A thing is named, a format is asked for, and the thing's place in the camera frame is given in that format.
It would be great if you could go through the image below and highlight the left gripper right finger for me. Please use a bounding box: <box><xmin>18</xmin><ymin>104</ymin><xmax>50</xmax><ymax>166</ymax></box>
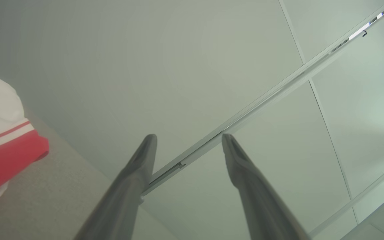
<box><xmin>222</xmin><ymin>134</ymin><xmax>311</xmax><ymax>240</ymax></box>

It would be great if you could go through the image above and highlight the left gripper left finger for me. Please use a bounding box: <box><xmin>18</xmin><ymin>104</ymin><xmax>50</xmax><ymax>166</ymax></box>
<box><xmin>74</xmin><ymin>134</ymin><xmax>157</xmax><ymax>240</ymax></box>

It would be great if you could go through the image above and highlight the red white basketball jersey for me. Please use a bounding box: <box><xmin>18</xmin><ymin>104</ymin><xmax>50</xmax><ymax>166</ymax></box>
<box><xmin>0</xmin><ymin>68</ymin><xmax>50</xmax><ymax>222</ymax></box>

